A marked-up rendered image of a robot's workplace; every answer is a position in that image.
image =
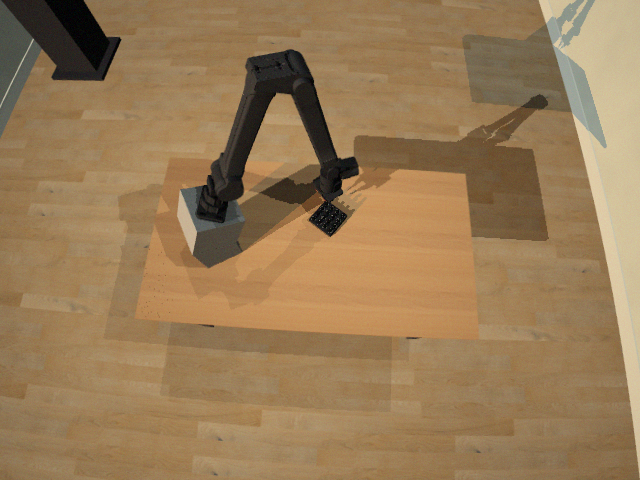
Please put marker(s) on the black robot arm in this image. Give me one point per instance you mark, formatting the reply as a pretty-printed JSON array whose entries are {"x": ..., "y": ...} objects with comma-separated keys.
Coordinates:
[{"x": 263, "y": 80}]

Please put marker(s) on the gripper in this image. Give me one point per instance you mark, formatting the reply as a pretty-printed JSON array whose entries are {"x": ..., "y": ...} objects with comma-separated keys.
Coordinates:
[{"x": 326, "y": 191}]

